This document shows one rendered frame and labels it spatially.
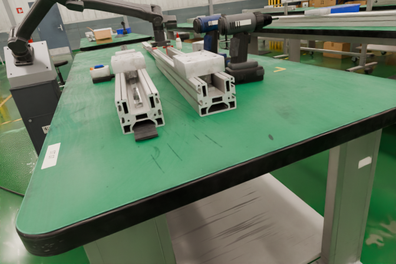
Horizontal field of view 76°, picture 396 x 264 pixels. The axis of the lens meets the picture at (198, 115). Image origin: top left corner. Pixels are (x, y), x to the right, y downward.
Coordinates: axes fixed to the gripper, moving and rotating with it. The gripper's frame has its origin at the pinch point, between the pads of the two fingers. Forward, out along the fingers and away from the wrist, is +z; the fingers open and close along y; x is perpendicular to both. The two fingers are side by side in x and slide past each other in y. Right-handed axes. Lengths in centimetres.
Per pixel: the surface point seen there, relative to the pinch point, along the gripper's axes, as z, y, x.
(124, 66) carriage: -8, -22, -52
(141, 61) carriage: -9, -16, -52
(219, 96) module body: -3, -1, -85
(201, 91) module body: -5, -5, -85
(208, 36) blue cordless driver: -12.5, 12.8, -41.7
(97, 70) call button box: -2.4, -33.1, -20.1
